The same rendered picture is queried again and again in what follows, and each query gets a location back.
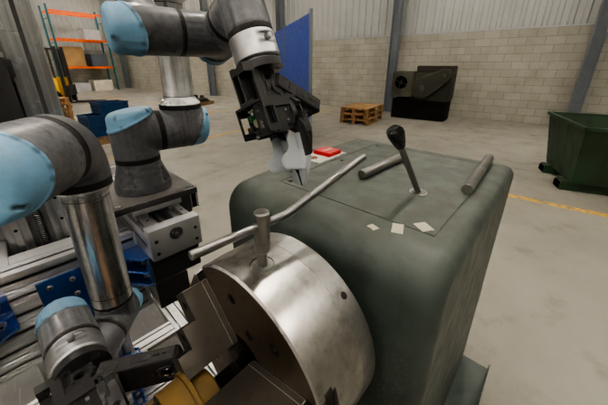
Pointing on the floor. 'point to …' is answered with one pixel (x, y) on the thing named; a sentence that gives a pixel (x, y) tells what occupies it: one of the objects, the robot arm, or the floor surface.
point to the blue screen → (298, 51)
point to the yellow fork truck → (64, 77)
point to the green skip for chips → (578, 152)
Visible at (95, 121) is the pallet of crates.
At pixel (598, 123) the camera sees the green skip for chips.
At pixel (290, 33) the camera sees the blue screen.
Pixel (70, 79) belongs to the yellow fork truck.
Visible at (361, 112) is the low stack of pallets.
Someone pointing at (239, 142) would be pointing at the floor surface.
